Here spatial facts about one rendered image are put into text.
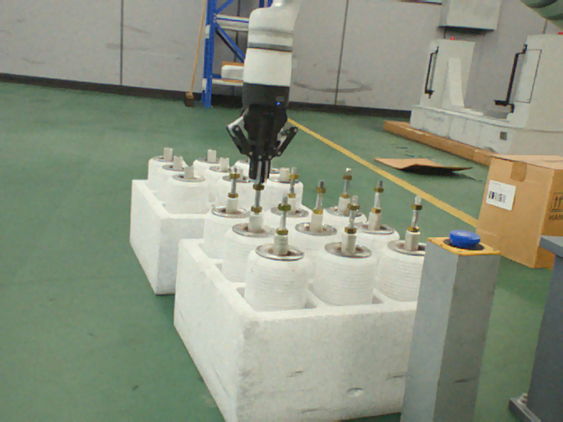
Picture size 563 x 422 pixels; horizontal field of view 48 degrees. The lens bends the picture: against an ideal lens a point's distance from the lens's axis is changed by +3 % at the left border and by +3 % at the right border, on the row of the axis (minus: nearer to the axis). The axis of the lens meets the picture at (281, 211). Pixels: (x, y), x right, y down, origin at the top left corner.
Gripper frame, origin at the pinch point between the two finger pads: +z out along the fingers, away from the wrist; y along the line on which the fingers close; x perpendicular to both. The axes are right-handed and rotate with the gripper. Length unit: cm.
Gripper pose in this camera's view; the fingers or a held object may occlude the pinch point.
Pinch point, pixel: (259, 171)
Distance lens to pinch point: 102.4
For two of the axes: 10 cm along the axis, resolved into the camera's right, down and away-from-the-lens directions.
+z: -0.9, 9.7, 2.3
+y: 8.2, -0.6, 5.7
